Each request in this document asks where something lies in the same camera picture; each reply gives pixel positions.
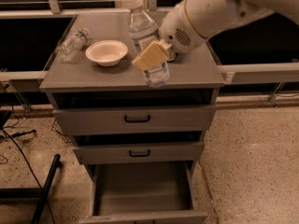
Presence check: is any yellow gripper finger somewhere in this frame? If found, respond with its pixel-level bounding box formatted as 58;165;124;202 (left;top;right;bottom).
132;40;170;71

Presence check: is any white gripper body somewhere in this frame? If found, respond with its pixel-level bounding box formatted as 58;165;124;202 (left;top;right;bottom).
159;1;206;53

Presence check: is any clear water bottle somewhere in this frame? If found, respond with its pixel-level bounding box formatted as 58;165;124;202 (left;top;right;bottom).
126;0;169;88

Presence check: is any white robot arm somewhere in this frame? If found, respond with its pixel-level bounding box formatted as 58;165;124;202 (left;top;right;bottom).
133;0;299;71

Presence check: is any grey top drawer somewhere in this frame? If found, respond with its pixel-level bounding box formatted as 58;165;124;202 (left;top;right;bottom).
53;105;216;136

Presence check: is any grey drawer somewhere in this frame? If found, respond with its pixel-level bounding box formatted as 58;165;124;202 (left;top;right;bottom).
74;142;204;164
79;161;207;224
53;105;216;136

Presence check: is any crushed clear plastic bottle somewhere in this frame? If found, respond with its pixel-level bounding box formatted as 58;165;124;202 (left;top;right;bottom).
55;28;89;63

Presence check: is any grey drawer cabinet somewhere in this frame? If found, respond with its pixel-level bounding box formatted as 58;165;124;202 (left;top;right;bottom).
39;10;226;179

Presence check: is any grey middle drawer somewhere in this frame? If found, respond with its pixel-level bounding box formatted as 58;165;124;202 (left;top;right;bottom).
74;142;204;164

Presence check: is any grey bottom drawer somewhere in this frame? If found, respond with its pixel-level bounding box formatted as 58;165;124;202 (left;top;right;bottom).
79;161;207;224

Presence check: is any blue soda can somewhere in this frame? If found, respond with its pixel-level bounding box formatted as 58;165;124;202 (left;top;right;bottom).
167;51;177;62

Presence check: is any white paper bowl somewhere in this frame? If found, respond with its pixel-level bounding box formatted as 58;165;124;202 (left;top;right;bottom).
85;40;128;67

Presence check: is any black metal stand leg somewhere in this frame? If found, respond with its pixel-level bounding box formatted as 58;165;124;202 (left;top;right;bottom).
0;154;62;224

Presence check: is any black floor cable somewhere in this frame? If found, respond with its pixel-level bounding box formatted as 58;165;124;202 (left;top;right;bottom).
0;81;56;224

